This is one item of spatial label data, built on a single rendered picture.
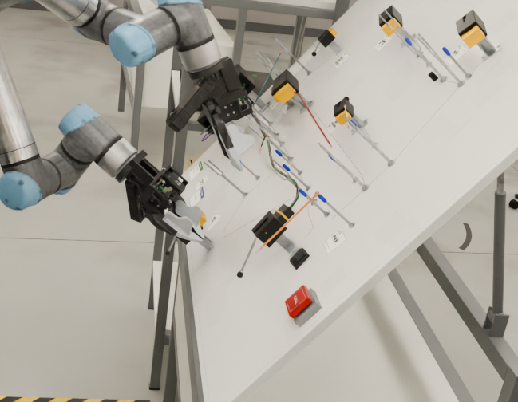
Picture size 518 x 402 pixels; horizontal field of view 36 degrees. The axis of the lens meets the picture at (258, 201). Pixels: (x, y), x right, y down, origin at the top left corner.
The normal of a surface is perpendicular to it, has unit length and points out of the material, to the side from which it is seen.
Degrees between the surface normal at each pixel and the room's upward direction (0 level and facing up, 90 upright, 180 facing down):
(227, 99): 83
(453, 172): 53
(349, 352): 0
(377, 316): 0
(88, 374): 0
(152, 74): 90
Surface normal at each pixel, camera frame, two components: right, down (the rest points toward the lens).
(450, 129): -0.69, -0.61
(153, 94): 0.22, 0.42
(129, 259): 0.14, -0.91
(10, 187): -0.35, 0.33
